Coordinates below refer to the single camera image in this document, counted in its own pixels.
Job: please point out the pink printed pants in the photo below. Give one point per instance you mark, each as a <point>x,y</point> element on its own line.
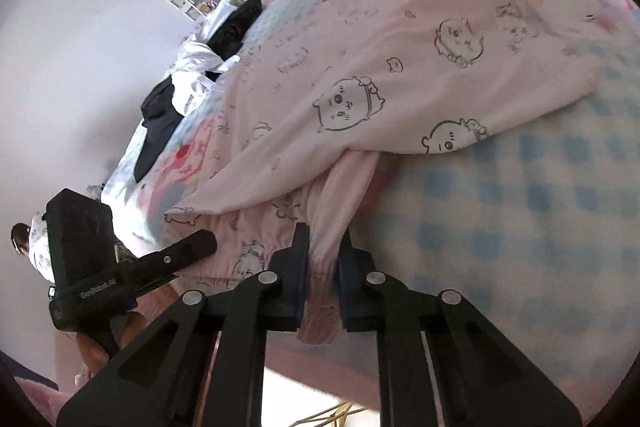
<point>375,82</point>

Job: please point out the small black garment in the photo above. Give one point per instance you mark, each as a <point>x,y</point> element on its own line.
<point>235,27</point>

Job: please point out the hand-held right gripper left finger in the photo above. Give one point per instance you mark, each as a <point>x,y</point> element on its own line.
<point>300,292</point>

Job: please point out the person's left hand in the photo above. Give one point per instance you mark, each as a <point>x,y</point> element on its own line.
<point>95,354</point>

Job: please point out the white shirt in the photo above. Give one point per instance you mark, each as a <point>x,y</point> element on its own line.
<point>195,67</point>

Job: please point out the blue checked printed blanket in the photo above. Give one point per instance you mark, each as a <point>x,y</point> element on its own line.
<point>500,232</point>

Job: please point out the large black pants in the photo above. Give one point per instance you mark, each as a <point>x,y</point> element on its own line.
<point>155,127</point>

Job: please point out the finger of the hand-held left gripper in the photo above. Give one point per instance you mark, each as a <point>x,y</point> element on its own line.
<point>185,249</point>

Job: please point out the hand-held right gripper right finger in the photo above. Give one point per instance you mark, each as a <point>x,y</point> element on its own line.
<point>346,287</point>

